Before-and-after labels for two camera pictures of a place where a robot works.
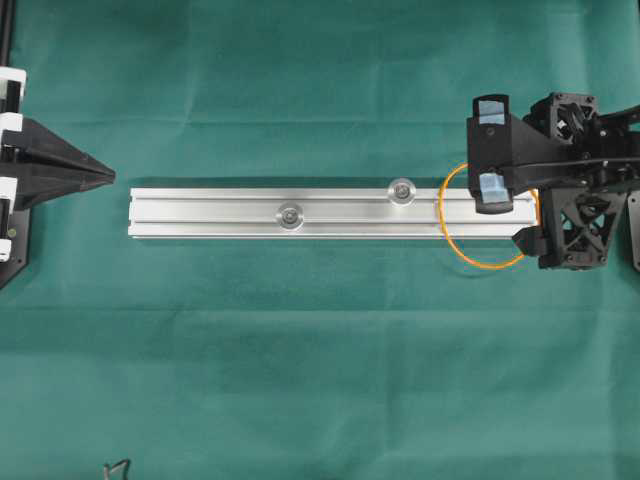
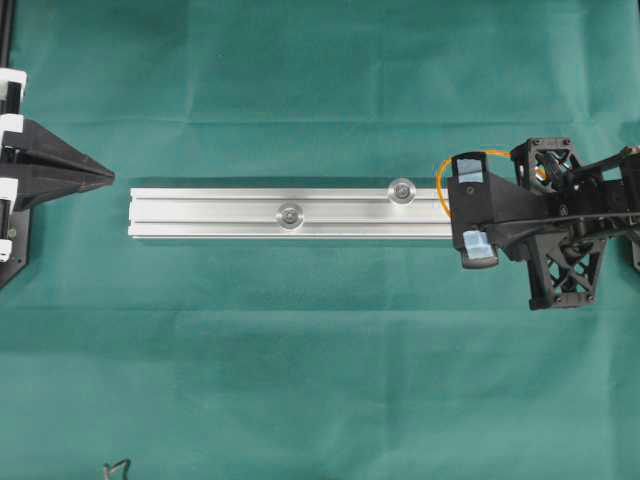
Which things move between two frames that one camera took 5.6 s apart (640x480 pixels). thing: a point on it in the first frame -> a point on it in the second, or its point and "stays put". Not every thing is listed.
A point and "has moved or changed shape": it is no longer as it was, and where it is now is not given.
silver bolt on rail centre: x=289 y=216 stays put
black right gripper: x=583 y=183 -> x=584 y=208
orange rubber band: x=490 y=266 has moved or changed shape
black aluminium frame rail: x=7 y=16 stays put
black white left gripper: x=44 y=163 stays put
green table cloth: x=307 y=359 stays put
